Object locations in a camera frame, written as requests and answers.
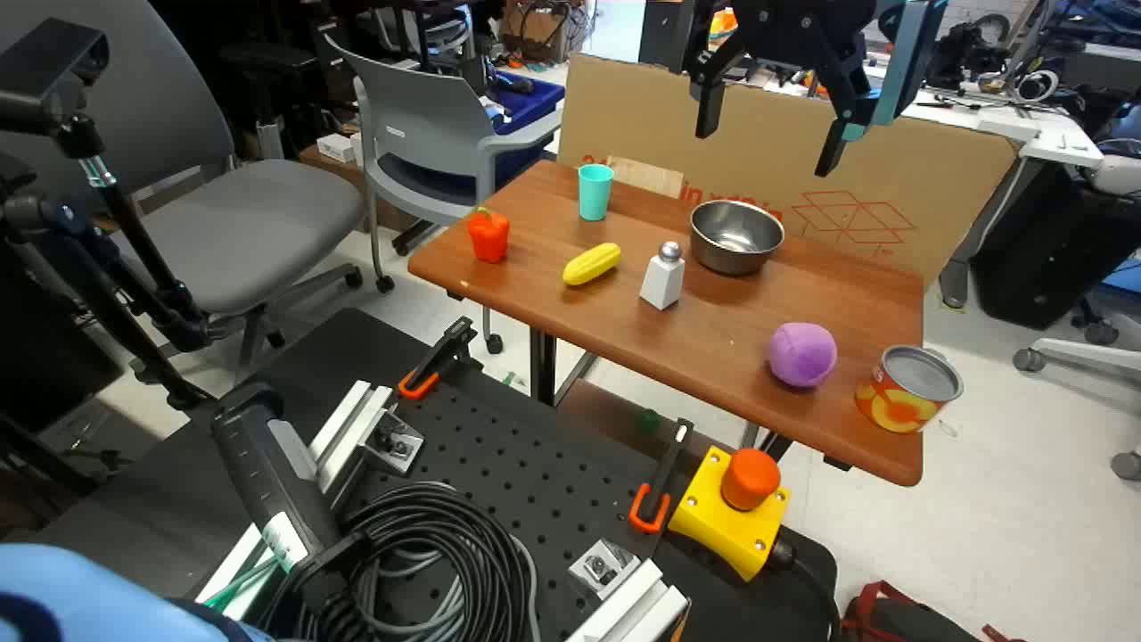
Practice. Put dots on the orange red pepper toy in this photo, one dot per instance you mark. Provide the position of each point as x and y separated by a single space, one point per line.
491 238

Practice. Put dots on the metal bowl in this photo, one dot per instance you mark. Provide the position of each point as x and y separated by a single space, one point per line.
736 238

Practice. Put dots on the grey chair base with wheels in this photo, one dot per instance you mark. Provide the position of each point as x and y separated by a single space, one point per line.
1073 358

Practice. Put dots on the small cardboard piece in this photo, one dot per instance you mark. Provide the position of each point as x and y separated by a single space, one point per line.
645 176

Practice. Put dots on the aluminium extrusion rail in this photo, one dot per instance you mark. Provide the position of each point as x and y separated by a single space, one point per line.
637 607
342 434

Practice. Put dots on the brown bag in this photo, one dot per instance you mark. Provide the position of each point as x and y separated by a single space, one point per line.
540 27

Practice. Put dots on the teal plastic cup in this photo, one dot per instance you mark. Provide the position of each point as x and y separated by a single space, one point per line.
595 193

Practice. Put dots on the yellow oblong toy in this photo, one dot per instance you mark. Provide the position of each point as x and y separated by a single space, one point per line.
591 264

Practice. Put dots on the blue cloth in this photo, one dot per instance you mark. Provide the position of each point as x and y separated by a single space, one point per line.
93 600

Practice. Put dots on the red black bag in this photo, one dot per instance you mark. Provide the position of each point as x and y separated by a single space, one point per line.
904 616

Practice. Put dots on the black orange clamp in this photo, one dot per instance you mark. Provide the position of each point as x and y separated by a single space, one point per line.
439 358
661 481

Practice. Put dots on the orange background bowl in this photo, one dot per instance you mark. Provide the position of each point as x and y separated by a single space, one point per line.
721 27

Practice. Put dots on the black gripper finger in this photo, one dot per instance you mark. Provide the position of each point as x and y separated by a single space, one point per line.
713 89
851 113

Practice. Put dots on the grey upholstered office chair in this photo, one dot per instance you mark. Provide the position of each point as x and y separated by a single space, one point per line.
235 225

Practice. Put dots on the blue storage bin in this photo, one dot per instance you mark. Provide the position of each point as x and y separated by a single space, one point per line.
529 101

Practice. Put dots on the black power strip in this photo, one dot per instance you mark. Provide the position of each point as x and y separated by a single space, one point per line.
275 475

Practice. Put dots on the white background desk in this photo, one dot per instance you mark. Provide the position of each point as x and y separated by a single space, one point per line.
1045 128

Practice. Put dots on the purple ball toy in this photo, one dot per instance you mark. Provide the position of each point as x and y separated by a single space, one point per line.
799 353

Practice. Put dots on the black camera on tripod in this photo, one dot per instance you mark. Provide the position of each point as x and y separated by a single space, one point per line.
74 178

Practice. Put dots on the brown wooden table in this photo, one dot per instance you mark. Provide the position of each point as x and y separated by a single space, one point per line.
725 327

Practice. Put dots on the yellow emergency stop box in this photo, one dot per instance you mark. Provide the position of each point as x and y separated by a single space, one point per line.
731 510

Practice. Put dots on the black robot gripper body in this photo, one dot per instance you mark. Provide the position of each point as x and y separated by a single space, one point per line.
799 27

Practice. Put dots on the white salt shaker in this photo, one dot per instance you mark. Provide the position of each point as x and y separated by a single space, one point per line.
661 284

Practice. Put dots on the grey plastic chair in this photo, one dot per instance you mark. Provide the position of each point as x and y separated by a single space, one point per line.
439 145

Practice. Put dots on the black perforated base board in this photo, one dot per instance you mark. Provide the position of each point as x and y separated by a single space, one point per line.
535 464

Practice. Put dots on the large brown cardboard sheet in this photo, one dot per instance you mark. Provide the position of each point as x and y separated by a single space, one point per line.
759 145

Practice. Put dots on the tin can with fruit label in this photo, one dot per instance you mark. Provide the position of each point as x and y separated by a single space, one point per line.
904 395

